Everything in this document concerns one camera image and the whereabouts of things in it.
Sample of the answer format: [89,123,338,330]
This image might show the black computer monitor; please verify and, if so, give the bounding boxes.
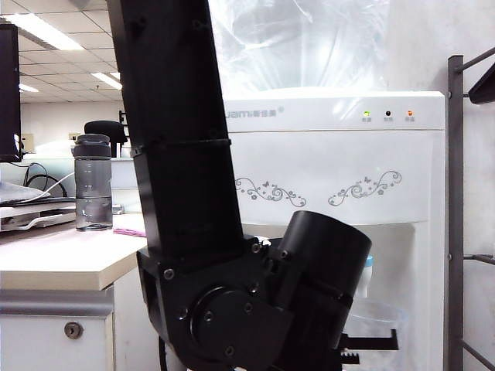
[0,22,22,163]

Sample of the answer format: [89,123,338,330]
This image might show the white charging cable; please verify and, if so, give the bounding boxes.
[36,172,77,198]

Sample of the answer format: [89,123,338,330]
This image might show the white desk drawer cabinet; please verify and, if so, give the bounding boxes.
[0,288,163,371]

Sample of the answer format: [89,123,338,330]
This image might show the grey metal rack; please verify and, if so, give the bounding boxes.
[446,46,495,371]

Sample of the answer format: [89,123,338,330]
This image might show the grey felt laptop sleeve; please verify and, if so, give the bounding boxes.
[0,181,51,205]

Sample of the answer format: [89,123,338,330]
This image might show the white water dispenser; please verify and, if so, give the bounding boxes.
[222,87,448,371]

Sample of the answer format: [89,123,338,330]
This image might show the blue cold water tap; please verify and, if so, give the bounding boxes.
[357,254,374,298]

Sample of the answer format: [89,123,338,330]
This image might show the plastic-wrapped water jug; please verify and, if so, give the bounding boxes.
[207,0,391,94]

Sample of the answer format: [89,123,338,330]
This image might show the black desk cable loop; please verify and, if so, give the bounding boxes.
[23,162,53,190]

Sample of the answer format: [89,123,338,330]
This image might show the round cabinet lock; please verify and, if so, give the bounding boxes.
[63,321,84,340]

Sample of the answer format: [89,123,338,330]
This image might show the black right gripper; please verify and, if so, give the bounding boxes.
[468,63,495,104]

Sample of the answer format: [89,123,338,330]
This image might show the grey transparent water bottle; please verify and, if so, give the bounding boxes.
[71,133,114,232]

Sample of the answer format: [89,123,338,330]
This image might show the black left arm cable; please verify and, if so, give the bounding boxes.
[158,334,172,371]

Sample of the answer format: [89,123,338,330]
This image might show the black flat laptop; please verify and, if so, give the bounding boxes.
[0,196,77,206]

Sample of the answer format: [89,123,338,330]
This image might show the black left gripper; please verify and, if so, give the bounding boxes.
[328,328,399,371]

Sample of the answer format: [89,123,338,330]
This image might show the white laptop stand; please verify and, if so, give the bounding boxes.
[0,203,77,233]

